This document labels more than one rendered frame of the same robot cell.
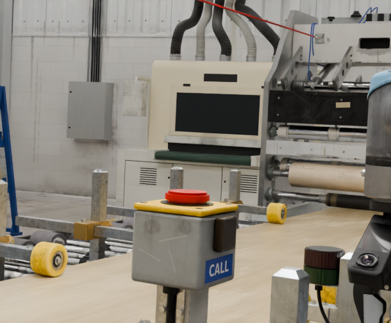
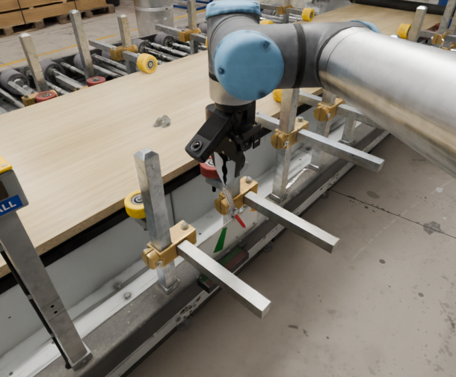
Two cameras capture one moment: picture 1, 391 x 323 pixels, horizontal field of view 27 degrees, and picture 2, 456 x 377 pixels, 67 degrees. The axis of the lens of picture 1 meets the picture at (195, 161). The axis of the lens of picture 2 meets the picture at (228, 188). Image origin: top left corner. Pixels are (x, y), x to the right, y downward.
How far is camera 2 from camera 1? 0.62 m
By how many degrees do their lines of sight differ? 37
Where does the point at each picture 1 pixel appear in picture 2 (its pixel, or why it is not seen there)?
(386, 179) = (214, 90)
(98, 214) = (191, 25)
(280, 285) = (137, 161)
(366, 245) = (202, 132)
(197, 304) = (3, 222)
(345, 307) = not seen: hidden behind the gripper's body
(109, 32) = not seen: outside the picture
